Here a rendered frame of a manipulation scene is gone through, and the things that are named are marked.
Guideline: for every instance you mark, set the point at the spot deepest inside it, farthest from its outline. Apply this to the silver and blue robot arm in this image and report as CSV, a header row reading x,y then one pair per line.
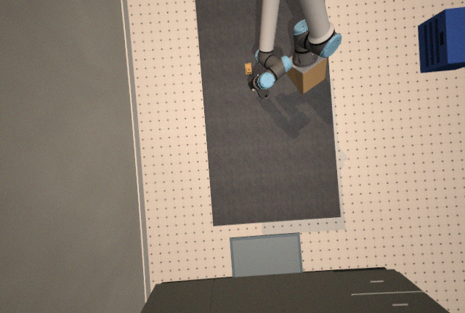
x,y
322,42

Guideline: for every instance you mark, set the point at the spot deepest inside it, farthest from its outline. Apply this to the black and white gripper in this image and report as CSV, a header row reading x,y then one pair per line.
x,y
261,92

